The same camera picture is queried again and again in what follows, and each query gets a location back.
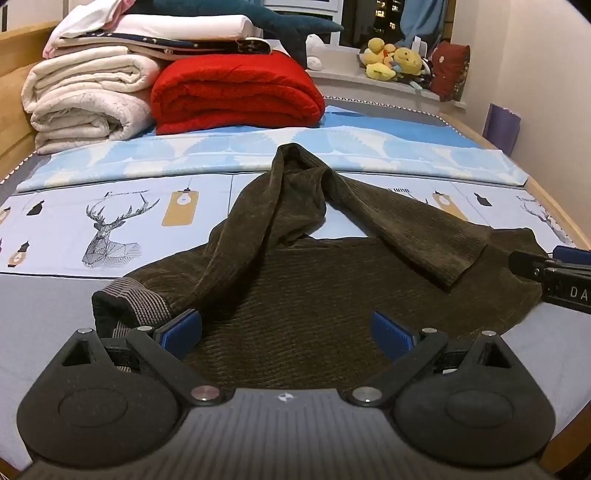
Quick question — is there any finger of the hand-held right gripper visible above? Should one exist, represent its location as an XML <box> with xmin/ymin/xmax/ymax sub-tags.
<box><xmin>553</xmin><ymin>246</ymin><xmax>591</xmax><ymax>267</ymax></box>
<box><xmin>509</xmin><ymin>250</ymin><xmax>561</xmax><ymax>281</ymax></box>

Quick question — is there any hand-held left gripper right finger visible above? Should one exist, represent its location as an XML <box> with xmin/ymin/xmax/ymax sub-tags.
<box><xmin>348</xmin><ymin>311</ymin><xmax>514</xmax><ymax>409</ymax></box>

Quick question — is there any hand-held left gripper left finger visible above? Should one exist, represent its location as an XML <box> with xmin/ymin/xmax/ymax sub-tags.
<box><xmin>60</xmin><ymin>308</ymin><xmax>232</xmax><ymax>408</ymax></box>

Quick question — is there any dark olive knit sweater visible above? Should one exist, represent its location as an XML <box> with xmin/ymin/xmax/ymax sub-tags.
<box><xmin>91</xmin><ymin>143</ymin><xmax>557</xmax><ymax>393</ymax></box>

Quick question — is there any printed deer bedsheet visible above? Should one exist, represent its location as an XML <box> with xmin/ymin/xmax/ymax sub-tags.
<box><xmin>0</xmin><ymin>173</ymin><xmax>591</xmax><ymax>472</ymax></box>

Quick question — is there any blue leaf print blanket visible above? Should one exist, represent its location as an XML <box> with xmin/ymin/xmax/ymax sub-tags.
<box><xmin>16</xmin><ymin>105</ymin><xmax>529</xmax><ymax>193</ymax></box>

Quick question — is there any dark red cushion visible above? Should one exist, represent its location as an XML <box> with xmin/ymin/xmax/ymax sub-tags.
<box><xmin>431</xmin><ymin>41</ymin><xmax>472</xmax><ymax>102</ymax></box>

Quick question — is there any yellow bear plush toy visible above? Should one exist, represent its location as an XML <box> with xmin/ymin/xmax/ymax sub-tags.
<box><xmin>392</xmin><ymin>46</ymin><xmax>424</xmax><ymax>77</ymax></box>

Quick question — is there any red folded blanket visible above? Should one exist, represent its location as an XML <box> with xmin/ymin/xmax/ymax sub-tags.
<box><xmin>150</xmin><ymin>50</ymin><xmax>326</xmax><ymax>136</ymax></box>

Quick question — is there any yellow duck plush toy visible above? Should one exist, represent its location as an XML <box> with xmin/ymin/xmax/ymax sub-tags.
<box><xmin>361</xmin><ymin>38</ymin><xmax>399</xmax><ymax>82</ymax></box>

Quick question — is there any blue hanging cloth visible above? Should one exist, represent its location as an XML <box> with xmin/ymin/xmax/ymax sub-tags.
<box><xmin>399</xmin><ymin>0</ymin><xmax>450</xmax><ymax>45</ymax></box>

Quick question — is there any white window sill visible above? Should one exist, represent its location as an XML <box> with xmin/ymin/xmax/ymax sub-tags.
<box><xmin>272</xmin><ymin>39</ymin><xmax>469</xmax><ymax>112</ymax></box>

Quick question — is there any cream folded quilt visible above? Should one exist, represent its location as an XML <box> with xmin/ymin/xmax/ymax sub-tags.
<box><xmin>21</xmin><ymin>45</ymin><xmax>161</xmax><ymax>114</ymax></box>

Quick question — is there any navy patterned folded blanket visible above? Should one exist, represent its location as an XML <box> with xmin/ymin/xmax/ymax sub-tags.
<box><xmin>54</xmin><ymin>34</ymin><xmax>274</xmax><ymax>62</ymax></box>

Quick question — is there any white plush toy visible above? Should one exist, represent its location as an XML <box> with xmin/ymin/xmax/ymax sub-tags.
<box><xmin>305</xmin><ymin>34</ymin><xmax>327</xmax><ymax>71</ymax></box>

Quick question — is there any white folded sheet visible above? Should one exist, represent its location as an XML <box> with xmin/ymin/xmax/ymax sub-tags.
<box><xmin>48</xmin><ymin>14</ymin><xmax>262</xmax><ymax>51</ymax></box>

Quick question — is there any dark teal shark plush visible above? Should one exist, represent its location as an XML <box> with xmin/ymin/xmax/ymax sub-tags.
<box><xmin>147</xmin><ymin>0</ymin><xmax>345</xmax><ymax>68</ymax></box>

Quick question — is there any white and pink folded cloth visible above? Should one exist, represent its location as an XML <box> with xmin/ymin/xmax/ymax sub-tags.
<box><xmin>48</xmin><ymin>0</ymin><xmax>154</xmax><ymax>40</ymax></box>

